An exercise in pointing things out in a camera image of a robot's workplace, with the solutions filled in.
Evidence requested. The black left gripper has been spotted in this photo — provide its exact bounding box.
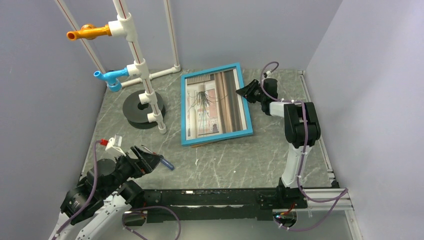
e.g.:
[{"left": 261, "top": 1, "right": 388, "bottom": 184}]
[{"left": 101, "top": 144, "right": 164, "bottom": 197}]

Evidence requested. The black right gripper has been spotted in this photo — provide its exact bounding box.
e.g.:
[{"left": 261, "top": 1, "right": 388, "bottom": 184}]
[{"left": 236, "top": 79, "right": 267, "bottom": 104}]

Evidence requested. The blue handled screwdriver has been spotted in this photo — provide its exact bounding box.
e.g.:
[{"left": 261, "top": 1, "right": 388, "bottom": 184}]
[{"left": 141, "top": 144, "right": 175, "bottom": 171}]

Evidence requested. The blue picture frame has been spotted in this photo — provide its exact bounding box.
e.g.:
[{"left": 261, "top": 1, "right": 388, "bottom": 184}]
[{"left": 180, "top": 62, "right": 254, "bottom": 146}]

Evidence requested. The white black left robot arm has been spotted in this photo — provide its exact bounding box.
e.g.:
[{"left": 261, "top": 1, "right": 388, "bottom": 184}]
[{"left": 51, "top": 146, "right": 163, "bottom": 240}]

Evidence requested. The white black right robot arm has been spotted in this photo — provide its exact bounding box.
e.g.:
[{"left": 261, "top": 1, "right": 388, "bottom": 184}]
[{"left": 235, "top": 78, "right": 321, "bottom": 189}]

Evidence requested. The dark grey perforated spool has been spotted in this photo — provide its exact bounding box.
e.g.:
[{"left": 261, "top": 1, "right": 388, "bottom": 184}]
[{"left": 122, "top": 89, "right": 166, "bottom": 133}]

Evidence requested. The blue pipe fitting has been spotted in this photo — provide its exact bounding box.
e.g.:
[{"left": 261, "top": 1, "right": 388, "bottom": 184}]
[{"left": 93, "top": 67, "right": 130, "bottom": 92}]

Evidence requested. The white PVC pipe stand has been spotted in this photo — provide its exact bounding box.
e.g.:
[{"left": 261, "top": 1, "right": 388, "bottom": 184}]
[{"left": 55, "top": 0, "right": 181, "bottom": 134}]

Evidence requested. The orange pipe fitting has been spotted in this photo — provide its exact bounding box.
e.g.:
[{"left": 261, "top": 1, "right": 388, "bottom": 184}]
[{"left": 66, "top": 24, "right": 112, "bottom": 41}]

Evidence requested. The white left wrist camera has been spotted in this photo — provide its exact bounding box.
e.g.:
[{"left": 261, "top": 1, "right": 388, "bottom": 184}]
[{"left": 100, "top": 134, "right": 126, "bottom": 157}]

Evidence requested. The brown frame backing board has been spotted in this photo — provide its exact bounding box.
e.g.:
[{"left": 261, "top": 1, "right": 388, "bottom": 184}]
[{"left": 190, "top": 140, "right": 219, "bottom": 148}]

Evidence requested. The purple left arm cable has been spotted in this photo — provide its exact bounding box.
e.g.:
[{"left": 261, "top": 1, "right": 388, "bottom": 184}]
[{"left": 51, "top": 139, "right": 182, "bottom": 240}]

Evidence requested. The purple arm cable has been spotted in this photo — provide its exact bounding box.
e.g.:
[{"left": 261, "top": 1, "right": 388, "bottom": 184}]
[
  {"left": 51, "top": 139, "right": 182, "bottom": 240},
  {"left": 259, "top": 61, "right": 349, "bottom": 232}
]

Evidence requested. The aluminium extrusion rail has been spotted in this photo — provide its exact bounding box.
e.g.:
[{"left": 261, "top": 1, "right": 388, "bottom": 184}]
[{"left": 298, "top": 71, "right": 355, "bottom": 213}]

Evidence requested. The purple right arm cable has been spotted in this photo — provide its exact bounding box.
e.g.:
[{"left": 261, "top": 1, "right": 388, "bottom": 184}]
[{"left": 259, "top": 61, "right": 349, "bottom": 232}]

